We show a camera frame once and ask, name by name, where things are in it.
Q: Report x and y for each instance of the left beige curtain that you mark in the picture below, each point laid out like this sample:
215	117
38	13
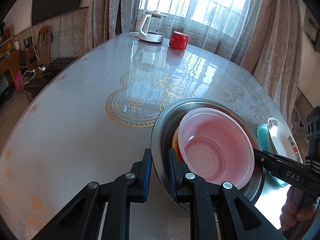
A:
108	18

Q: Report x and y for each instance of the red mug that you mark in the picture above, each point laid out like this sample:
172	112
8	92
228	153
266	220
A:
178	41

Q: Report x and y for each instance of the yellow plastic bowl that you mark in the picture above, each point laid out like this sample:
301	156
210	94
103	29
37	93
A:
174	143

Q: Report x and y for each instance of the right beige curtain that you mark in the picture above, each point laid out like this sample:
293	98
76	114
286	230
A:
272	50

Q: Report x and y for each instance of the person right hand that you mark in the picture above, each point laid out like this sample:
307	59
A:
290	214

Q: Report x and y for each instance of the stainless steel bowl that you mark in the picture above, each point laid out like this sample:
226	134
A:
165	127

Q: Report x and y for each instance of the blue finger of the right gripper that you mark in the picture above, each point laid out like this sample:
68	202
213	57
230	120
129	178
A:
272	161

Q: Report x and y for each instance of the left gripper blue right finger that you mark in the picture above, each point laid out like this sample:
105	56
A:
174	173

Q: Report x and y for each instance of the wooden folding chair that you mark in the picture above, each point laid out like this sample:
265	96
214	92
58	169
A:
43	45

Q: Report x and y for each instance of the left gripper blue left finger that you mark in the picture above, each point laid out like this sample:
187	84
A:
147	163

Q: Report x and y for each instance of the teal round plate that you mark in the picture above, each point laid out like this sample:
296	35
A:
264	141

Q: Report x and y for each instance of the red plastic bowl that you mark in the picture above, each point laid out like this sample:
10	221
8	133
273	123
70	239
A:
215	147

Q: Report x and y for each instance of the wall electrical box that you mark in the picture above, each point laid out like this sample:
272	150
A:
311	29

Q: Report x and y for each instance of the wooden shelf cabinet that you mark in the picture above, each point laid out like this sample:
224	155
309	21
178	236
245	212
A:
9	62

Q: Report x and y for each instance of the white glass electric kettle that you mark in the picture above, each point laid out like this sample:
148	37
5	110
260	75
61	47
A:
151	27

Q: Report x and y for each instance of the beige curtain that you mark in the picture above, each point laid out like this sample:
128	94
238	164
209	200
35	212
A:
272	50
108	18

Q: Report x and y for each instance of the sheer white window curtain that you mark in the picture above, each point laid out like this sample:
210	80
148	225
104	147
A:
213	25

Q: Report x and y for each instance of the large oval patterned plate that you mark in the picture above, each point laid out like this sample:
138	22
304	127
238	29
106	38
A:
280	141

